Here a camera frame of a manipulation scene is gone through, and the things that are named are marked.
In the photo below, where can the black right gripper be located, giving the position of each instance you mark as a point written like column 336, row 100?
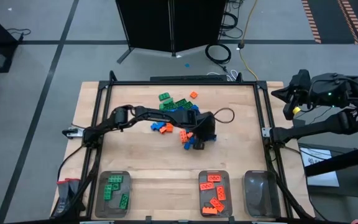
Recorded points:
column 301, row 87

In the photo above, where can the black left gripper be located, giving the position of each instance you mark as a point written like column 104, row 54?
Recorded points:
column 206, row 126

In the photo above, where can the green toy brick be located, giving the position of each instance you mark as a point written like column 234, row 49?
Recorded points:
column 180, row 102
column 169, row 106
column 164, row 96
column 115, row 179
column 124, row 201
column 107, row 192
column 187, row 105
column 167, row 101
column 115, row 186

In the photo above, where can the small orange toy brick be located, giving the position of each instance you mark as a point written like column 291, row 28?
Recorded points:
column 193, row 94

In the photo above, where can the clear plastic bin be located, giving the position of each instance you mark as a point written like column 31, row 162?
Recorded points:
column 208, row 196
column 261, row 196
column 113, row 205

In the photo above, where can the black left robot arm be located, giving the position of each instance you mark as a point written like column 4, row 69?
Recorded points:
column 157, row 115

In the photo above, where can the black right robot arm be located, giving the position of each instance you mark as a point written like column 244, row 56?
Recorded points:
column 322, row 127

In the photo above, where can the small yellow tag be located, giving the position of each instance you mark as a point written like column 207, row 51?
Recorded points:
column 296, row 110

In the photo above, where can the long black power strip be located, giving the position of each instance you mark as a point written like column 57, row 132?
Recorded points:
column 186, row 77

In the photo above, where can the white printed paper sheet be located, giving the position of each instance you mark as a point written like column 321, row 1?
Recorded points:
column 319, row 169

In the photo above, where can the black beam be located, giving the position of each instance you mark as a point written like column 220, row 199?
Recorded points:
column 340, row 162

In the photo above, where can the black mat with striped edges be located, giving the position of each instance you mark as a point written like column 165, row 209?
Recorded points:
column 328, row 18

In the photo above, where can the dark grey side table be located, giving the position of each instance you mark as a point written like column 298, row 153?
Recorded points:
column 350, row 189

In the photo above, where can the black folding partition screen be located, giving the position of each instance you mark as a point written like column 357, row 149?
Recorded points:
column 148, row 25

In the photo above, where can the red and black clamp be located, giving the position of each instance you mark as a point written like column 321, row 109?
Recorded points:
column 68, row 196

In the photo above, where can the silver mounting bracket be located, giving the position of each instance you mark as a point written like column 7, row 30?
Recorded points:
column 72, row 132
column 266, row 132

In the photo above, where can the black aluminium table frame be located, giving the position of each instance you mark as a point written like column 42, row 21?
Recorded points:
column 182, row 83

